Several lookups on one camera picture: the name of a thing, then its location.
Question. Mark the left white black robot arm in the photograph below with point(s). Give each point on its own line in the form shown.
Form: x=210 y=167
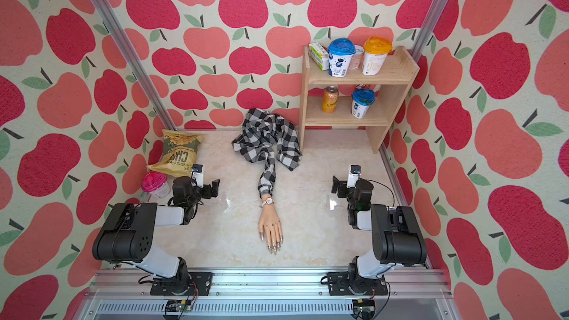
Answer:
x=128 y=233

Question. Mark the orange soda can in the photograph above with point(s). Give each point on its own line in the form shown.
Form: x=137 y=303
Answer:
x=330 y=99

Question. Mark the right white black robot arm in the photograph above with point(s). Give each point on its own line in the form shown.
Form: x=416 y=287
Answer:
x=397 y=242

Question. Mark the aluminium corner post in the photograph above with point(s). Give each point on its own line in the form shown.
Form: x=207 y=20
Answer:
x=127 y=49
x=426 y=34

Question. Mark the blue lid yogurt cup top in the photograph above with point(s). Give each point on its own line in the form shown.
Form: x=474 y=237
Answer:
x=340 y=52

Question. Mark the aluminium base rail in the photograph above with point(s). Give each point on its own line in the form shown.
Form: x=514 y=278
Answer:
x=271 y=293

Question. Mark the pink white small cup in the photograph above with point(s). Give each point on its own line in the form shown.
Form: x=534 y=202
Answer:
x=357 y=58

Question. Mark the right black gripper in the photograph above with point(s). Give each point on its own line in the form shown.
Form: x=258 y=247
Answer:
x=341 y=186

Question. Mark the mannequin hand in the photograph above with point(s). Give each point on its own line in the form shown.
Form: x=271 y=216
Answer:
x=270 y=228

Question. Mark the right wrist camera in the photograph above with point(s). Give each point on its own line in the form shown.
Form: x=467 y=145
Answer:
x=354 y=175

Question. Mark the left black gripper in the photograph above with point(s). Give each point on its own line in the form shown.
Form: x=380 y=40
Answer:
x=207 y=189

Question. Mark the green white small box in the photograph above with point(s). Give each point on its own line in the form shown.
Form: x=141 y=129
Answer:
x=319 y=55

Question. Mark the wooden two-tier shelf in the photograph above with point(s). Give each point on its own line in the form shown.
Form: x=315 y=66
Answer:
x=384 y=92

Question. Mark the left aluminium corner post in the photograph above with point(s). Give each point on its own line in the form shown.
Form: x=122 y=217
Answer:
x=127 y=49

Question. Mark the yellow green chips bag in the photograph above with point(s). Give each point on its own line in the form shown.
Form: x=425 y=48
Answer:
x=179 y=153

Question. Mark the orange lid white cup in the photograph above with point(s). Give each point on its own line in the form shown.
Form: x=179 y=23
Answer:
x=376 y=51

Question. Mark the red white item behind cup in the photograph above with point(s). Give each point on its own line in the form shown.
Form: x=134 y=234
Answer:
x=373 y=87

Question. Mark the blue lid yogurt cup lower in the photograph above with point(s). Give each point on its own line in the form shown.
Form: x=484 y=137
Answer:
x=362 y=103

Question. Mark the blue lid yogurt cup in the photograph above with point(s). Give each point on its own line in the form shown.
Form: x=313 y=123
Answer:
x=340 y=52
x=362 y=103

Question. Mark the black white plaid shirt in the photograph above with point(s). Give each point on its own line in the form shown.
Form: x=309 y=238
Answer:
x=268 y=138

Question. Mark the right aluminium corner post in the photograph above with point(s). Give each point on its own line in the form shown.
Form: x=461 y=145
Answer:
x=426 y=34

